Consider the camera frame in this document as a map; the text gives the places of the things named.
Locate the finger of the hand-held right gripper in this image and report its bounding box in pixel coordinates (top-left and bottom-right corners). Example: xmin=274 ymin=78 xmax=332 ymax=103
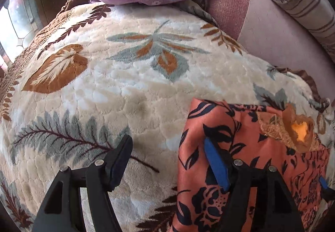
xmin=318 ymin=176 xmax=335 ymax=201

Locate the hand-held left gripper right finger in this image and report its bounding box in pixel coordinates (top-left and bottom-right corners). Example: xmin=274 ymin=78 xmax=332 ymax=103
xmin=204 ymin=138 xmax=305 ymax=232

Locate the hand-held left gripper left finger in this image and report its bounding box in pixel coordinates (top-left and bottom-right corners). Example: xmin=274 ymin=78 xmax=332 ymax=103
xmin=31 ymin=134 xmax=134 ymax=232

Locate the orange black floral garment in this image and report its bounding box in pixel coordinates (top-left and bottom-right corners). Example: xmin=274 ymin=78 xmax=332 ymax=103
xmin=172 ymin=99 xmax=331 ymax=232

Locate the cream leaf-print fleece blanket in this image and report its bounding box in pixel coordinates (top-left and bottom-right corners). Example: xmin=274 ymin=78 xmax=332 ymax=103
xmin=0 ymin=1 xmax=335 ymax=232

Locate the pink bed sheet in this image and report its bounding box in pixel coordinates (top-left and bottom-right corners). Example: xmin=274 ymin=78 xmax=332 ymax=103
xmin=204 ymin=0 xmax=335 ymax=99

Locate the patterned glass window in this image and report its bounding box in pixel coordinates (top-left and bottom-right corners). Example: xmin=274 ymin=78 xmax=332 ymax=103
xmin=0 ymin=0 xmax=45 ymax=65

